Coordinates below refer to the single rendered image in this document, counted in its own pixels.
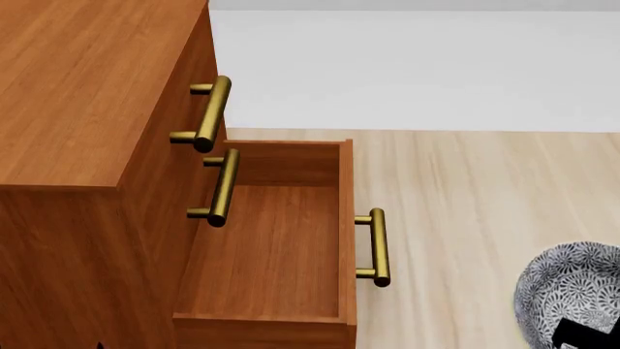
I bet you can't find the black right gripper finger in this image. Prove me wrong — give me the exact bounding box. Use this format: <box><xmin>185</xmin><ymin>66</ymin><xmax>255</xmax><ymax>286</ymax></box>
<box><xmin>551</xmin><ymin>317</ymin><xmax>620</xmax><ymax>349</ymax></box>

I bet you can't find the black white floral patterned bowl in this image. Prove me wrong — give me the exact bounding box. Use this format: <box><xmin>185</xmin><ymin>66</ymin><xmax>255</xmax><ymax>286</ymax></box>
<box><xmin>513</xmin><ymin>241</ymin><xmax>620</xmax><ymax>349</ymax></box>

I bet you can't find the open wooden cabinet drawer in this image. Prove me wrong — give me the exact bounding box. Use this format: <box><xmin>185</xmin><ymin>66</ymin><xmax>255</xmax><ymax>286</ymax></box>
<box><xmin>171</xmin><ymin>137</ymin><xmax>358</xmax><ymax>349</ymax></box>

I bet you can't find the brown wooden cabinet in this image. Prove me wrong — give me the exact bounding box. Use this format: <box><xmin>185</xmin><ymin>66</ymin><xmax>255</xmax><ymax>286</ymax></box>
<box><xmin>0</xmin><ymin>0</ymin><xmax>229</xmax><ymax>349</ymax></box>

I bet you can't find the large brass bar handle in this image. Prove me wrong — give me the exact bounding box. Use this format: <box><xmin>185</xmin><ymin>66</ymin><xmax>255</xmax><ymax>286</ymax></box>
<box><xmin>169</xmin><ymin>75</ymin><xmax>233</xmax><ymax>154</ymax></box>

